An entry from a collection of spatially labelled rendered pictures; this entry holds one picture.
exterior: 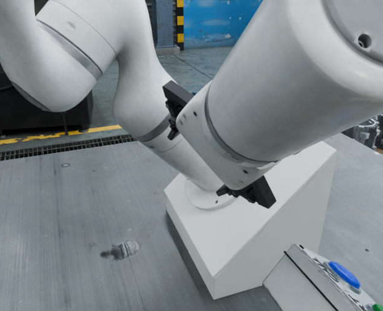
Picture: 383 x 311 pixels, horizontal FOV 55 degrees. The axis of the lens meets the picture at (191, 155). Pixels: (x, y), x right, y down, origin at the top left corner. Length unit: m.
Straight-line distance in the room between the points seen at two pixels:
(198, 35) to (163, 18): 0.90
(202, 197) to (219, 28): 6.73
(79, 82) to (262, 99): 0.38
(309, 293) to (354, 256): 0.49
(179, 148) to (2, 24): 0.31
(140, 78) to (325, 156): 0.32
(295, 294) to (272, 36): 0.23
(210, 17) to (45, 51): 6.80
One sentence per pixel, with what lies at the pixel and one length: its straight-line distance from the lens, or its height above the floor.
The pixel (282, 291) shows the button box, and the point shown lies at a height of 1.06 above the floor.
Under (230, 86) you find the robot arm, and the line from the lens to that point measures 0.22.
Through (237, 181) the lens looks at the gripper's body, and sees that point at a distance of 0.35.
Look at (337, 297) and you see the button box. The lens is 0.32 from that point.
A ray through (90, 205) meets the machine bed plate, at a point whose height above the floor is 0.80.
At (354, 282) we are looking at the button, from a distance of 0.35.
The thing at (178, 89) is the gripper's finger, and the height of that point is 1.19.
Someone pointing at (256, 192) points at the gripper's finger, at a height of 1.10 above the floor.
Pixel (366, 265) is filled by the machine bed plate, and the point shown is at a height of 0.80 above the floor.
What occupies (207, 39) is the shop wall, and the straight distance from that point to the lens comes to 7.30.
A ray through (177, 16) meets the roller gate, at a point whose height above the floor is 0.59.
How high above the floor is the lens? 1.30
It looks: 27 degrees down
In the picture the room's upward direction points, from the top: straight up
